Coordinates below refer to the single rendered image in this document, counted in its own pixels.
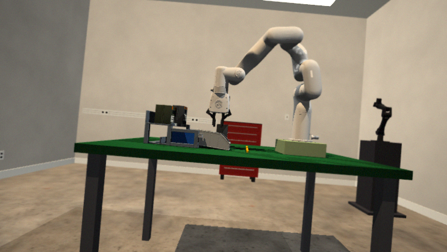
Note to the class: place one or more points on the blue open bin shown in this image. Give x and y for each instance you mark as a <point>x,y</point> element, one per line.
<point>180,137</point>

